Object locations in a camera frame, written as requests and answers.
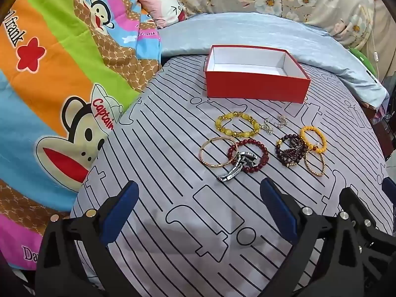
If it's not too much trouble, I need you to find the colourful cartoon monkey quilt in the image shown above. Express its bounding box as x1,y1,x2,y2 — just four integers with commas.
0,0,163,273

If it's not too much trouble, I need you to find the yellow bead bracelet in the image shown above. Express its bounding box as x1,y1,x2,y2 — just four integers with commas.
215,110,261,137

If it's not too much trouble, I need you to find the pink cartoon cat pillow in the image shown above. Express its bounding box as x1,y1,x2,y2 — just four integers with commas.
136,0,189,29

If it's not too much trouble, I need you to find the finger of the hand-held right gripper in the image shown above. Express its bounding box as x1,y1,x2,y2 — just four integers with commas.
381,176,396,211
339,186,391,285

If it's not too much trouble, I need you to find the white cable with switch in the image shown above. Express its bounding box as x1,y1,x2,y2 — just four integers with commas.
370,3,382,78

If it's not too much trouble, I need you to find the red cardboard box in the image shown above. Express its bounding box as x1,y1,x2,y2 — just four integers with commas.
203,45,311,103

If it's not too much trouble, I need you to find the green plastic object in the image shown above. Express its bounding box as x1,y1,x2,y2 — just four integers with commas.
349,47,376,76

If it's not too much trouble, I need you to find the silver metal watch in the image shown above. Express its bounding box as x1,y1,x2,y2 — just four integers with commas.
217,150,259,182

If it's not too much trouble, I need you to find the grey striped bed sheet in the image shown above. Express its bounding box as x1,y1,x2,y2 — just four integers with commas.
71,52,396,297

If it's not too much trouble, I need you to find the orange bead bracelet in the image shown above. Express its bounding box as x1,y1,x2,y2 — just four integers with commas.
299,125,327,154

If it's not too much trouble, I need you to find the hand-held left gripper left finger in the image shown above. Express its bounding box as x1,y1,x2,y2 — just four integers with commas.
36,180,140,297

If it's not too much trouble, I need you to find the dark red bead bracelet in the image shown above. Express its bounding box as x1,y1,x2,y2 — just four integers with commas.
227,140,269,174

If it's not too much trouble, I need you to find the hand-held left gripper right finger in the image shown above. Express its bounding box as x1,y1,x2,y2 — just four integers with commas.
260,178,366,297

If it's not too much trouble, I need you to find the dark garnet bead bracelet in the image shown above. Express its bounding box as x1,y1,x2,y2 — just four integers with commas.
276,134,308,168

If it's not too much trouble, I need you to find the dark bedside furniture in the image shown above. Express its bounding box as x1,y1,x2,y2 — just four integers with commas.
368,105,396,161

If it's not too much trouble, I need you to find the light blue satin blanket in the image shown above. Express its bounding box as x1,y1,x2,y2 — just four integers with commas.
160,12,389,109

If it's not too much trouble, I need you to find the gold bangle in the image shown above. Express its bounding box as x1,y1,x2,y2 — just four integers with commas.
199,137,237,169

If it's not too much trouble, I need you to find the thin gold bead bracelet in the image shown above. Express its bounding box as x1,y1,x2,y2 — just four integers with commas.
304,148,326,178

